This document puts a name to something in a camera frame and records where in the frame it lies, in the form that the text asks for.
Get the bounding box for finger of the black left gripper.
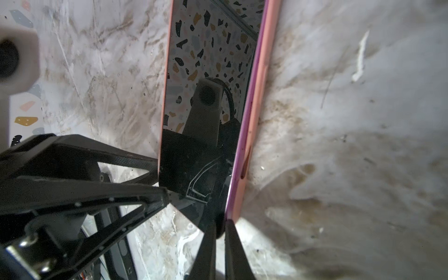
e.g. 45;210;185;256
1;134;158;185
0;174;170;280

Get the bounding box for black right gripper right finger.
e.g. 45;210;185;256
225;220;256;280

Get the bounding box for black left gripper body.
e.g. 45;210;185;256
1;210;105;280

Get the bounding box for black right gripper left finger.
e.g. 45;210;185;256
187;224;217;280

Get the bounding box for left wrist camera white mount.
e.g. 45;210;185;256
1;19;40;151

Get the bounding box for pink phone case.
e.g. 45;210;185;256
157;0;282;223

